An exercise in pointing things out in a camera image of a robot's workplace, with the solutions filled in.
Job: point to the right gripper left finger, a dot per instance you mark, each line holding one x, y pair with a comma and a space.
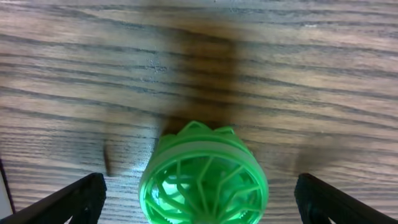
80, 202

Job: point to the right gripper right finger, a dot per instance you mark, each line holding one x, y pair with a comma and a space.
321, 203

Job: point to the green round plastic toy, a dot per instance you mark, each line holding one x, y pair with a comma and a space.
203, 175

